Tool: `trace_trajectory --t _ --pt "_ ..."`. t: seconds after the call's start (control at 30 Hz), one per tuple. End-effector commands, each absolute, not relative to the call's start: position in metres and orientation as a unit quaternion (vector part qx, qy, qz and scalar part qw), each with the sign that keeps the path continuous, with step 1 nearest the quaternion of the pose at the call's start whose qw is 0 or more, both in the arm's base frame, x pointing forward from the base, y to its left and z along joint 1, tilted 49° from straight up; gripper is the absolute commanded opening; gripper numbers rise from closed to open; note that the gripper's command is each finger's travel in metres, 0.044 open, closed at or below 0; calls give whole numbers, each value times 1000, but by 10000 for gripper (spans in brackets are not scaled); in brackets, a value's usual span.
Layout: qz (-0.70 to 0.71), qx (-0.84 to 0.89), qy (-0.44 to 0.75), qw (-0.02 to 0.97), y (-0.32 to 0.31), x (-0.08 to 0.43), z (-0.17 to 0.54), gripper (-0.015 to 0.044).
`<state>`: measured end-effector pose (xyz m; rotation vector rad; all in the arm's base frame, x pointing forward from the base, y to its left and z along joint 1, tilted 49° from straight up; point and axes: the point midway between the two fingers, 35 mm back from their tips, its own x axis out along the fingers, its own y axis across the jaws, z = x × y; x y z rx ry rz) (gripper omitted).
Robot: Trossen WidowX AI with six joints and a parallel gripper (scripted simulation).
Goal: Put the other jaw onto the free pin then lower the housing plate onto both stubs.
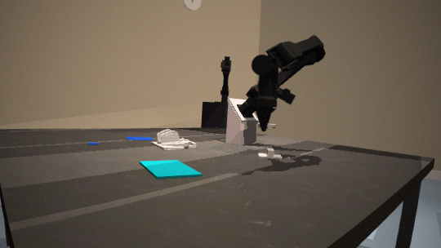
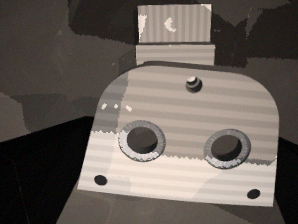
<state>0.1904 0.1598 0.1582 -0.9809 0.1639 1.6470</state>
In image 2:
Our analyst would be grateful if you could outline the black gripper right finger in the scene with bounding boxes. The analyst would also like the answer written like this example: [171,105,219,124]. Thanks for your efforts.
[274,136,298,224]

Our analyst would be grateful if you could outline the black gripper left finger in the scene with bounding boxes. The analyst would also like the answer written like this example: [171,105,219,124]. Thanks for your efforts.
[0,116,94,224]

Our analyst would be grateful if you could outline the beige plate with two round holes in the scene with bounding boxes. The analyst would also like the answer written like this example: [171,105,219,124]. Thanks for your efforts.
[77,61,279,206]

